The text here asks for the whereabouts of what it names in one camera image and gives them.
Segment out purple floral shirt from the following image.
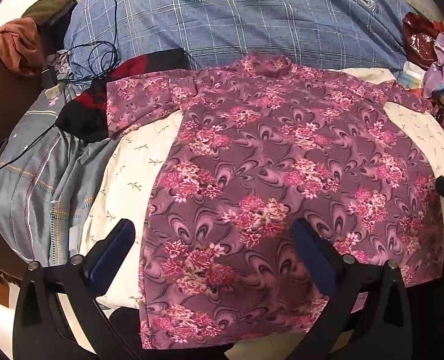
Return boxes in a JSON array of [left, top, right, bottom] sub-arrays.
[[107, 55, 444, 350]]

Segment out lilac cloth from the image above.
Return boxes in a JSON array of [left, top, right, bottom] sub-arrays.
[[423, 33, 444, 98]]

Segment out grey striped bedsheet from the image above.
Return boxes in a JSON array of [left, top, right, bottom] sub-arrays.
[[0, 85, 118, 266]]

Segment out cream floral cloth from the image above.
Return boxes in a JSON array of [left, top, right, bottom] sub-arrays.
[[79, 67, 444, 309]]

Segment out blue plaid blanket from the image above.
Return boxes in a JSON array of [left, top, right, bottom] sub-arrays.
[[64, 0, 410, 78]]

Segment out black and red sweater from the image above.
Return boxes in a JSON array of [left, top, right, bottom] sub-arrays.
[[55, 48, 189, 143]]

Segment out orange cloth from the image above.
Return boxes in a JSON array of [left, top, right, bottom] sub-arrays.
[[0, 17, 45, 77]]

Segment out olive green cloth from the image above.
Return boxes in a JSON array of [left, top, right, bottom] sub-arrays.
[[22, 0, 77, 27]]

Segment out black cable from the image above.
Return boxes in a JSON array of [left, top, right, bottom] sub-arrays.
[[0, 0, 120, 189]]

